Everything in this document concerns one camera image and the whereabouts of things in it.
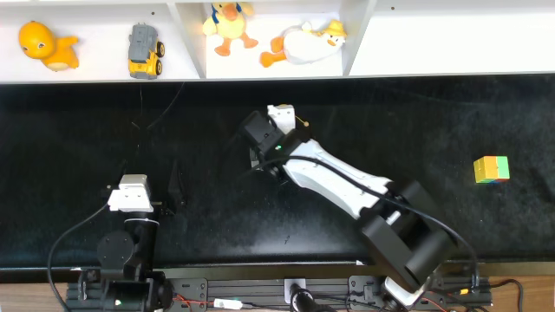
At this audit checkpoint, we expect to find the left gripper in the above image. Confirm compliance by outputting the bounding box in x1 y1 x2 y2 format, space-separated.
118 158 188 218

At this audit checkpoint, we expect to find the yellow rattle drum toy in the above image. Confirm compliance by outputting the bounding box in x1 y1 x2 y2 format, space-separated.
276 102 310 128

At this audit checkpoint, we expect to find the many-coloured puzzle cube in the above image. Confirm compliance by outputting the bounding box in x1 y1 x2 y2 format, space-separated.
473 155 511 185

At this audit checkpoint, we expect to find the grey and yellow toy truck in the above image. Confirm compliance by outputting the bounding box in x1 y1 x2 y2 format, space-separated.
127 23 167 81

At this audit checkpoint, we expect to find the yellow plush duck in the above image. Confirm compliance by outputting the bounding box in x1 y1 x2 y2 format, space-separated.
201 2 260 58

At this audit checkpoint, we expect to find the orange rubber toy figure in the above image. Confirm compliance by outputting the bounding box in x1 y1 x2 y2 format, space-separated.
17 20 81 73

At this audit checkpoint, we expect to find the white plush goose yellow hat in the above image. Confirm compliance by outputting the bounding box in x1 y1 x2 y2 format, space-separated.
258 19 348 69

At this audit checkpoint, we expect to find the white shelf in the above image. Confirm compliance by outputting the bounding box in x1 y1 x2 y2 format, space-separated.
0 0 555 86

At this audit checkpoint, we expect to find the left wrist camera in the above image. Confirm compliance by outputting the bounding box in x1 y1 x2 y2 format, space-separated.
107 173 155 214

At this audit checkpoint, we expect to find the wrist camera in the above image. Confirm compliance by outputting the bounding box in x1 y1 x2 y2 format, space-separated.
266 103 297 136
107 173 155 214

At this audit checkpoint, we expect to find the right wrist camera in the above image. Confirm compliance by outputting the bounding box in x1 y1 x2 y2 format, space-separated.
266 103 297 136

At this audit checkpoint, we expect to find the mounting rail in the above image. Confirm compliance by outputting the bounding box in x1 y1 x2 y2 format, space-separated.
64 270 526 312

